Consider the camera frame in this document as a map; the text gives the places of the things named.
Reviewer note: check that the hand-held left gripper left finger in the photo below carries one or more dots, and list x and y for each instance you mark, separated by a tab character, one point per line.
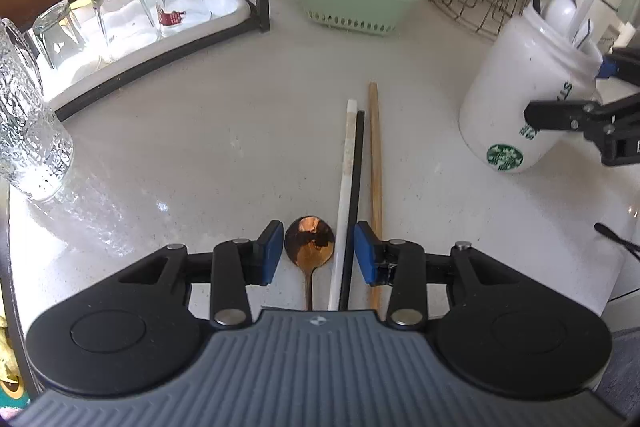
272	253

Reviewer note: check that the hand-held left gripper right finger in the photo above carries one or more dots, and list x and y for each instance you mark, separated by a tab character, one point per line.
364	253

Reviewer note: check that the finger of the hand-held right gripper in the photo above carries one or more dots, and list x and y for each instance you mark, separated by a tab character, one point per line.
555	117
625	64

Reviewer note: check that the copper spoon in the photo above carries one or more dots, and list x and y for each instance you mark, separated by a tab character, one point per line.
310	239

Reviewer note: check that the white ceramic mug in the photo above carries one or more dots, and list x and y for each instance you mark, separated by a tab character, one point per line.
505	97

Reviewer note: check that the white chopstick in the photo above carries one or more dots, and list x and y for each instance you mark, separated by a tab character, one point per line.
345	187

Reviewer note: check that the black chopstick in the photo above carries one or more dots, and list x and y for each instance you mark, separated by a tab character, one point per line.
356	177

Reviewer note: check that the wooden chopstick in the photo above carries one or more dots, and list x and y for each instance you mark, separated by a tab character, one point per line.
375	157

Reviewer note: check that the white drying tray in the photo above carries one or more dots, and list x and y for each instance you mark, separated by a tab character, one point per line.
225	2

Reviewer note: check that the textured glass pitcher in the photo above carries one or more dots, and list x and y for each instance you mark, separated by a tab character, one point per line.
30	142

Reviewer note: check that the clear drinking glass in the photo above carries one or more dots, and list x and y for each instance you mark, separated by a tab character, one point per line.
57	37
125	17

